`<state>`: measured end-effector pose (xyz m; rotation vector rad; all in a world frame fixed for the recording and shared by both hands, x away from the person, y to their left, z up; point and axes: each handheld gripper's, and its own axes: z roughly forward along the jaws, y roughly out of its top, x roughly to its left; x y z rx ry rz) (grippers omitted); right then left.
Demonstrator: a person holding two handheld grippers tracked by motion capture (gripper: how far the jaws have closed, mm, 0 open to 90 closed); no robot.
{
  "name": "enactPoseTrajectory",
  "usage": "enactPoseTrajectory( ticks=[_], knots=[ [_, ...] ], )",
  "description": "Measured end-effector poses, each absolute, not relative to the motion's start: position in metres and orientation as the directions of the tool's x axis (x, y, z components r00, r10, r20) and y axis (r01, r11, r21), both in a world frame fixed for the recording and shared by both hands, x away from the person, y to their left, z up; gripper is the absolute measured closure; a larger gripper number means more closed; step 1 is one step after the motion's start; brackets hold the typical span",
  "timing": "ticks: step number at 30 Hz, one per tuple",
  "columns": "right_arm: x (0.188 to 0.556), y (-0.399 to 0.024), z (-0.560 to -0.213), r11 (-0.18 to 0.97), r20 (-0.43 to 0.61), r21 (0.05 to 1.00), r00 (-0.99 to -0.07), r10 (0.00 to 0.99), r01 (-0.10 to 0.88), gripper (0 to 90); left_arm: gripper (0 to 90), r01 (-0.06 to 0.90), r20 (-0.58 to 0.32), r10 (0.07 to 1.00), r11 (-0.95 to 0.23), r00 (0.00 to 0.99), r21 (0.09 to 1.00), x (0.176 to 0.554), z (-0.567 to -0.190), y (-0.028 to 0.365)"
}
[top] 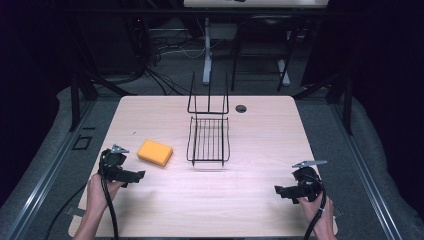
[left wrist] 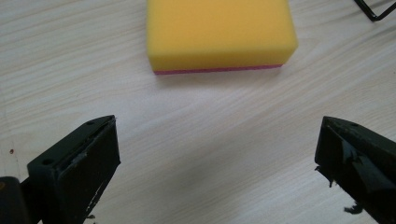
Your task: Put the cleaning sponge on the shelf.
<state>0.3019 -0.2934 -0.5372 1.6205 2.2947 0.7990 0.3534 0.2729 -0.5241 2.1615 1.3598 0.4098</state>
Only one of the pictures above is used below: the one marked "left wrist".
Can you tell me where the black metal wire rack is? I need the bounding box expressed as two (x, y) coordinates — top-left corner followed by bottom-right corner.
(353, 0), (396, 22)

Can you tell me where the yellow sponge with pink base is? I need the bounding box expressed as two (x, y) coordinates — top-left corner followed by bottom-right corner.
(146, 0), (299, 76)

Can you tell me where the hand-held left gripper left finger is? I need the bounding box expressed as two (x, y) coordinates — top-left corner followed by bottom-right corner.
(26, 115), (121, 224)

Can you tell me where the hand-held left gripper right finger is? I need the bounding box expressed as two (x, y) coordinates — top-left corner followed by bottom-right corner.
(314, 116), (396, 224)

